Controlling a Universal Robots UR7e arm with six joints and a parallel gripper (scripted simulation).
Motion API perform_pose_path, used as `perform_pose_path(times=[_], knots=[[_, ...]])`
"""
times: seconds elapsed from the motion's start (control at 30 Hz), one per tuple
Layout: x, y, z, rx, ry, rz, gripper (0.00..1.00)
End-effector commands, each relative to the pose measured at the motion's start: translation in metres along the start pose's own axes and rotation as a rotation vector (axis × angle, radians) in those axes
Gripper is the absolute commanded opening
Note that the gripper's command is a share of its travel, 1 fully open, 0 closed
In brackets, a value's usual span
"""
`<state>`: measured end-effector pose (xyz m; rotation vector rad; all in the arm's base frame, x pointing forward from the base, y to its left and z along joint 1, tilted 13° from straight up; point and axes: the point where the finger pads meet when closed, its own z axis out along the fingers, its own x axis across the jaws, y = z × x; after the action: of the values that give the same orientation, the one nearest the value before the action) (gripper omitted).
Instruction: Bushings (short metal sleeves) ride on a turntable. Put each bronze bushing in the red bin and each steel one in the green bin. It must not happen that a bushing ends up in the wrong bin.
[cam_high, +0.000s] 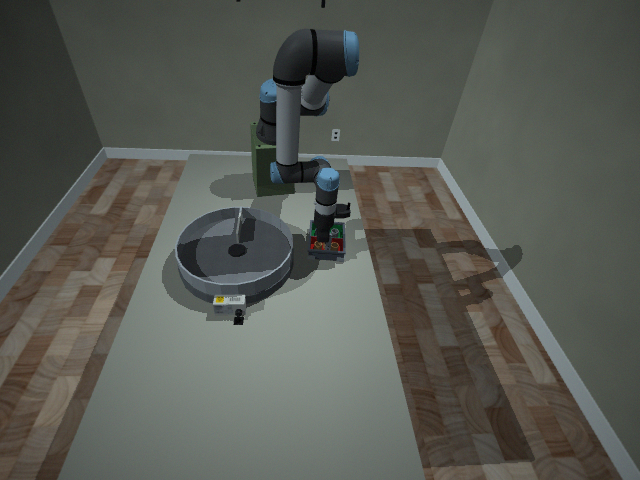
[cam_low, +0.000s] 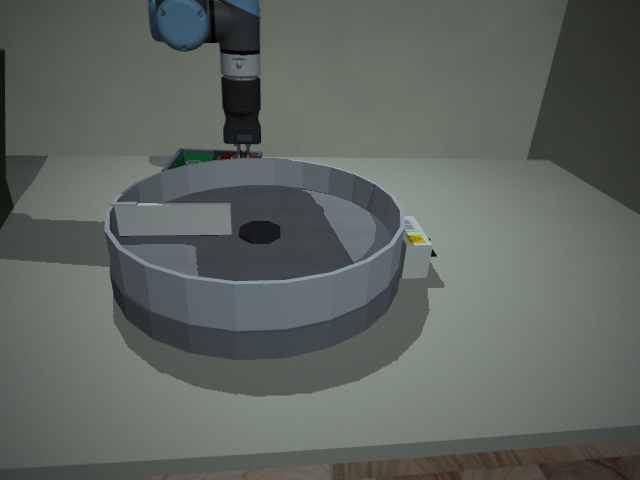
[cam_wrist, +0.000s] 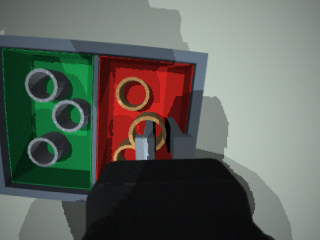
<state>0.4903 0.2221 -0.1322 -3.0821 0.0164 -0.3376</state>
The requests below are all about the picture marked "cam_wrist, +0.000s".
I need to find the dark grey metal sleeve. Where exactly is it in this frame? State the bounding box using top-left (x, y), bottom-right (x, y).
top-left (25, 68), bottom-right (70, 102)
top-left (52, 98), bottom-right (91, 132)
top-left (28, 131), bottom-right (69, 167)

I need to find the red and green divided bin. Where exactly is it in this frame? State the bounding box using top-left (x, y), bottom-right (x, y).
top-left (0, 35), bottom-right (208, 203)

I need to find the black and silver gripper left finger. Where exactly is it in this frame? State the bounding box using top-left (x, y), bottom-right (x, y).
top-left (135, 120), bottom-right (156, 160)

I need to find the bronze bushing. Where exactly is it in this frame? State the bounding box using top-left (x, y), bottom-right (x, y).
top-left (113, 138), bottom-right (135, 161)
top-left (116, 77), bottom-right (150, 111)
top-left (128, 112), bottom-right (166, 150)

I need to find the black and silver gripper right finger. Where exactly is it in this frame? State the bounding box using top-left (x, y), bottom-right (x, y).
top-left (165, 117), bottom-right (193, 159)

